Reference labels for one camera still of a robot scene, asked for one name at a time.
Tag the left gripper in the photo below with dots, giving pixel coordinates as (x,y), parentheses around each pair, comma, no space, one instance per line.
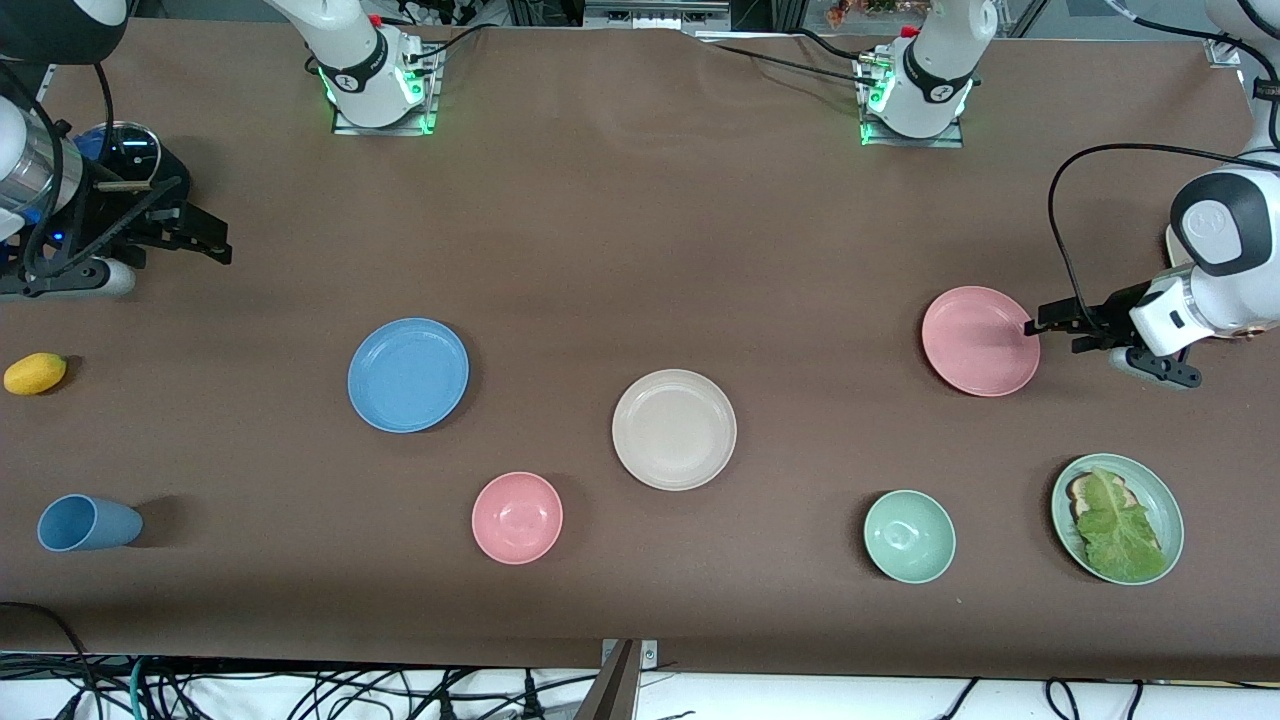
(1112,315)

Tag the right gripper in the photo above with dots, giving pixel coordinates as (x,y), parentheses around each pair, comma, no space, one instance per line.
(128,208)

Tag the pink plate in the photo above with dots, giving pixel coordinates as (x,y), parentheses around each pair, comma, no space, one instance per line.
(975,342)

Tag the blue plate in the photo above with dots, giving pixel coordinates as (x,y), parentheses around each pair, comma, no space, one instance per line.
(408,375)

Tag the glass pot lid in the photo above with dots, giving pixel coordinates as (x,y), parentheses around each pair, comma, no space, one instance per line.
(135,150)

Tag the beige toaster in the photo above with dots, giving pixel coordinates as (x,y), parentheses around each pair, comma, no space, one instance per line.
(1175,252)

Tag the toasted bread slice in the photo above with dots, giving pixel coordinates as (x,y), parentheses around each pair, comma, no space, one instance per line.
(1080,490)

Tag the green plate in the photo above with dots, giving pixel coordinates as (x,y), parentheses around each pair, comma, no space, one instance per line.
(1065,530)

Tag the green lettuce leaf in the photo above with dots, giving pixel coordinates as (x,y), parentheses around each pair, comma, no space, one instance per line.
(1120,530)

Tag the yellow lemon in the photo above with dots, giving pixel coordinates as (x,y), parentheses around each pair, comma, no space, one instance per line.
(35,374)

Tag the green bowl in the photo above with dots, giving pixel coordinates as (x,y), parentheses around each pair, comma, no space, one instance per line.
(909,536)

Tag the blue cup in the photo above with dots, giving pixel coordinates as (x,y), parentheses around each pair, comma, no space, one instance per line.
(90,523)

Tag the beige plate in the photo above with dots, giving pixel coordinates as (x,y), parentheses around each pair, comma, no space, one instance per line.
(674,430)

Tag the pink bowl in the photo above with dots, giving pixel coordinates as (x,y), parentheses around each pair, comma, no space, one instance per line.
(517,518)

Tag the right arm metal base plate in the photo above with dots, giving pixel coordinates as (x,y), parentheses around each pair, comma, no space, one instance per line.
(432,105)

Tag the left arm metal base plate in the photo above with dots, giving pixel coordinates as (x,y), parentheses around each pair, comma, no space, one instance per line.
(870,135)

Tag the silver aluminium frame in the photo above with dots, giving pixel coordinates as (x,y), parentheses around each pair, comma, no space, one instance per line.
(655,15)

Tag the metal table edge bracket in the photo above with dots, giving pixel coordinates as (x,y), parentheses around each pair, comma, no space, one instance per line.
(648,655)

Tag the dark camera post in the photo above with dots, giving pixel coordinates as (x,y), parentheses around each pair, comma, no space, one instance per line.
(612,690)

